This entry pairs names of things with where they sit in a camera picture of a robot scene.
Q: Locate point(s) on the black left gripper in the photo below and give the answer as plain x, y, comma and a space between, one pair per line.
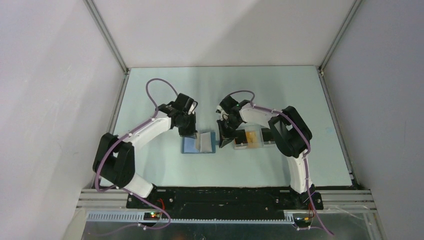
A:
192, 130

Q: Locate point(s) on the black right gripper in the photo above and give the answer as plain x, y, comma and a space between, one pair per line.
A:
225, 137

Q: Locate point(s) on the blue leather card holder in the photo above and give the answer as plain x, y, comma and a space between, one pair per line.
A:
202, 143

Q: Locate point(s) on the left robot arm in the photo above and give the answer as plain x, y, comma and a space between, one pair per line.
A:
115, 157

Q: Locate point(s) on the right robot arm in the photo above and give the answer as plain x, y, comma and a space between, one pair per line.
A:
289, 132

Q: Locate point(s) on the black credit card stack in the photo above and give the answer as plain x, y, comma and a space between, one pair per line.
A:
240, 138

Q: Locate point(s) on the gold credit card stack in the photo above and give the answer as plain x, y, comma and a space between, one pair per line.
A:
251, 138

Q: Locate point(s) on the clear acrylic card tray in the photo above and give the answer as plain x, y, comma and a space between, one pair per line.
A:
265, 137

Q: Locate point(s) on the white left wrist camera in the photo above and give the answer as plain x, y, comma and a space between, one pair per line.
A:
192, 108

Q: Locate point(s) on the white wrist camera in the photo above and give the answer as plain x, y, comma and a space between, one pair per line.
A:
219, 109
192, 108

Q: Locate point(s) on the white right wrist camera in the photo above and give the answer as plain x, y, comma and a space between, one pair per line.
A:
219, 109

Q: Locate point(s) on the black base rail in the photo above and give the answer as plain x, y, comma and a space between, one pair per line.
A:
232, 203

